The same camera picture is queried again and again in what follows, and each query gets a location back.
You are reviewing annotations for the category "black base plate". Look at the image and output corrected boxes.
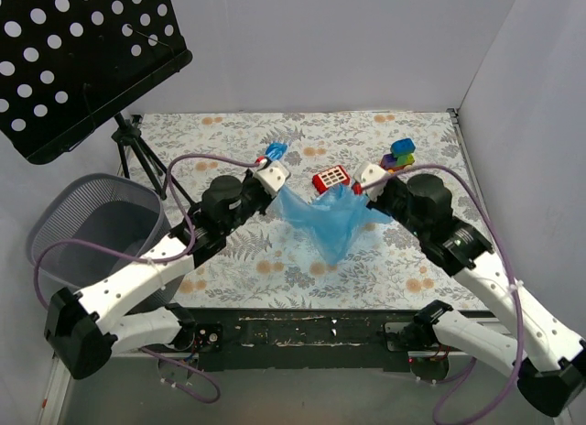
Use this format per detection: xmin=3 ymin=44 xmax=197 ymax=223
xmin=136 ymin=307 xmax=487 ymax=374

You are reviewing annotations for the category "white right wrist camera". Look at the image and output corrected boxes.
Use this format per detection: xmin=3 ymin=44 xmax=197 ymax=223
xmin=352 ymin=161 xmax=389 ymax=202

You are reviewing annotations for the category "grey mesh trash bin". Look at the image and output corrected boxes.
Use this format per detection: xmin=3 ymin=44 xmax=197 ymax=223
xmin=26 ymin=173 xmax=171 ymax=303

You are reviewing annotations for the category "aluminium frame rail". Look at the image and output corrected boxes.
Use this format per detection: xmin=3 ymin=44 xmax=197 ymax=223
xmin=37 ymin=355 xmax=71 ymax=425

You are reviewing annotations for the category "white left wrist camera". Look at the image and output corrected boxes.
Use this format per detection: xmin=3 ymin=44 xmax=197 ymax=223
xmin=253 ymin=157 xmax=290 ymax=198

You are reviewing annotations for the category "colourful toy brick car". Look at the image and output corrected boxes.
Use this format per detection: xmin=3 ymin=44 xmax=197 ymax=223
xmin=379 ymin=138 xmax=416 ymax=173

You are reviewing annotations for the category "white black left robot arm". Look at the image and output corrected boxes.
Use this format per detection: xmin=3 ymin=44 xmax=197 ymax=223
xmin=44 ymin=161 xmax=290 ymax=380

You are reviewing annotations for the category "floral table mat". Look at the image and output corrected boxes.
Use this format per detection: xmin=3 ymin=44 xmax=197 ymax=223
xmin=141 ymin=112 xmax=483 ymax=311

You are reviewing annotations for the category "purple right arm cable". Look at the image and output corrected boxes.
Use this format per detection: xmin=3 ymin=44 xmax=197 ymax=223
xmin=352 ymin=162 xmax=526 ymax=425

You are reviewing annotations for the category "blue plastic trash bag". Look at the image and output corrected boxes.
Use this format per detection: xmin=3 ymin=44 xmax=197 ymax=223
xmin=273 ymin=184 xmax=392 ymax=265

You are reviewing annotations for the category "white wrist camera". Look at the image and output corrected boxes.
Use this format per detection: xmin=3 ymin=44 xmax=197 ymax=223
xmin=253 ymin=157 xmax=290 ymax=198
xmin=352 ymin=161 xmax=389 ymax=202

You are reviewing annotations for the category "red white toy brick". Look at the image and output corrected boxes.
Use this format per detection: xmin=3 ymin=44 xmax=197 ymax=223
xmin=312 ymin=165 xmax=351 ymax=194

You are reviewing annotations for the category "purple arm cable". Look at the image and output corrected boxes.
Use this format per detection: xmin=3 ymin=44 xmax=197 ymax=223
xmin=352 ymin=162 xmax=526 ymax=425
xmin=33 ymin=152 xmax=271 ymax=405

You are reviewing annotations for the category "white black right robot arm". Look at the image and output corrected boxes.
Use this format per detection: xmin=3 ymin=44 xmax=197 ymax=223
xmin=354 ymin=164 xmax=585 ymax=418

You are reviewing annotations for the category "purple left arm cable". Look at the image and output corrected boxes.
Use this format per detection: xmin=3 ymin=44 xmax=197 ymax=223
xmin=33 ymin=152 xmax=271 ymax=405

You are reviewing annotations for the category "black perforated music stand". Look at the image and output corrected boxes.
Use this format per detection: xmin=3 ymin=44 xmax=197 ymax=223
xmin=1 ymin=0 xmax=192 ymax=194

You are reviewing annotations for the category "small blue bag piece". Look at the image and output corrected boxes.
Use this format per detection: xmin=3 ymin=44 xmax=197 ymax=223
xmin=265 ymin=142 xmax=288 ymax=161

